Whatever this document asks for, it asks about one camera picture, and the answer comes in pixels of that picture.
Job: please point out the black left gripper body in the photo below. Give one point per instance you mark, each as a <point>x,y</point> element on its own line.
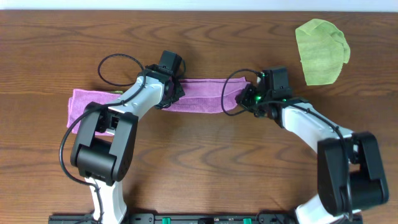
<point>175,93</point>

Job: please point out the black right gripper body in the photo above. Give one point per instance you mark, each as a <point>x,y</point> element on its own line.
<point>250,99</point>

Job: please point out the purple microfiber cloth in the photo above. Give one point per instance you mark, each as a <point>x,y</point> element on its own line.
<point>204,95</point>

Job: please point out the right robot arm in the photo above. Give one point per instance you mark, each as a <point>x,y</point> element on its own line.
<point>350,172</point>

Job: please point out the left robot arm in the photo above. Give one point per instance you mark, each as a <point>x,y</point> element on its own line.
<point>104,144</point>

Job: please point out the folded green cloth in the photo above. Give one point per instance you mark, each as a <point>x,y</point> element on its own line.
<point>117,92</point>

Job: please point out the light green crumpled cloth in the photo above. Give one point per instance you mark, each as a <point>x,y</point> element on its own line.
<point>323,51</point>

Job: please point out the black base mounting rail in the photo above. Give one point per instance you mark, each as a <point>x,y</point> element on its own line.
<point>148,218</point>

